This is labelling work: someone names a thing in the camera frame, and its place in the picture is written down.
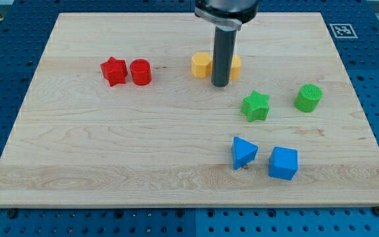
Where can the red star block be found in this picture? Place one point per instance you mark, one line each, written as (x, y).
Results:
(114, 71)

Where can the light wooden board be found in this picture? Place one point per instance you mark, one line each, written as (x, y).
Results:
(79, 143)

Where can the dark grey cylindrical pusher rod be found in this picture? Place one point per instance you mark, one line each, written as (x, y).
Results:
(223, 50)

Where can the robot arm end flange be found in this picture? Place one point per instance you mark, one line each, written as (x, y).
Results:
(227, 14)

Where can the yellow cylinder block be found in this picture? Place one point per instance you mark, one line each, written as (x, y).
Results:
(201, 64)

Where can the green star block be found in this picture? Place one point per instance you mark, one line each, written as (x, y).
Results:
(255, 106)

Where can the blue triangle block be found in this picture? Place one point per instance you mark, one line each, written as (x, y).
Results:
(243, 152)

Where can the red cylinder block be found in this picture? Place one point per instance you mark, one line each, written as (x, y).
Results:
(141, 72)

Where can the green cylinder block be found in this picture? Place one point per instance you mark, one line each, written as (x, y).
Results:
(308, 98)

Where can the white fiducial marker tag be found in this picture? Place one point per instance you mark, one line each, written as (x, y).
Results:
(343, 31)

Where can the yellow block behind rod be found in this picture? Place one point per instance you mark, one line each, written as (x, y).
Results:
(235, 67)

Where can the blue cube block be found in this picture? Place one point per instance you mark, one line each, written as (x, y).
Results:
(283, 163)

